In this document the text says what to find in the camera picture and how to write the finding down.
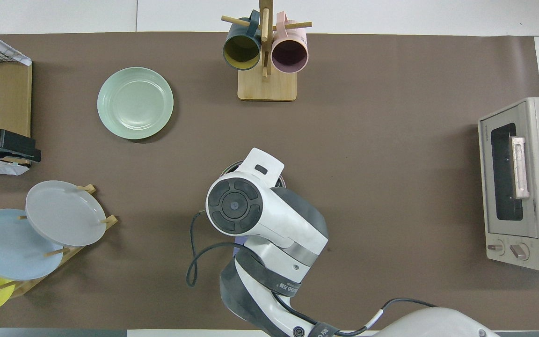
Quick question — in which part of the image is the glass lid with purple knob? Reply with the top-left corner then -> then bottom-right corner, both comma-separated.
222,160 -> 287,188

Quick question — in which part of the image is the grey plate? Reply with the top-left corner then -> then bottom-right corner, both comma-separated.
25,180 -> 108,247

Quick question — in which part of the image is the light blue plate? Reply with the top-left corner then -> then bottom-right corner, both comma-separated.
0,208 -> 64,281

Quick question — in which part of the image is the wooden plate rack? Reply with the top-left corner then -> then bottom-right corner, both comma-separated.
0,184 -> 118,299

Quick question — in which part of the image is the mint green plate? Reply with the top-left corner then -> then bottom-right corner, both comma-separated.
97,67 -> 175,140

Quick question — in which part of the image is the dark teal mug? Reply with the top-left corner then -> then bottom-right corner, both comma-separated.
223,10 -> 262,71

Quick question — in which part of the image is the wooden mug tree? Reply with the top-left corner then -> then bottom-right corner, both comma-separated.
221,0 -> 312,102

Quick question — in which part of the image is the pink mug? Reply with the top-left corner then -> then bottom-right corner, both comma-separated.
271,12 -> 309,74

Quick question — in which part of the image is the brown table mat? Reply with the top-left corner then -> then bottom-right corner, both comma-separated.
0,32 -> 539,330

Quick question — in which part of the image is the wooden wire shelf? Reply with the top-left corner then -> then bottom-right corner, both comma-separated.
0,35 -> 33,165

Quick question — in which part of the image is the black wire basket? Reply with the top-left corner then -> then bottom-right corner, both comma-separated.
0,39 -> 31,65

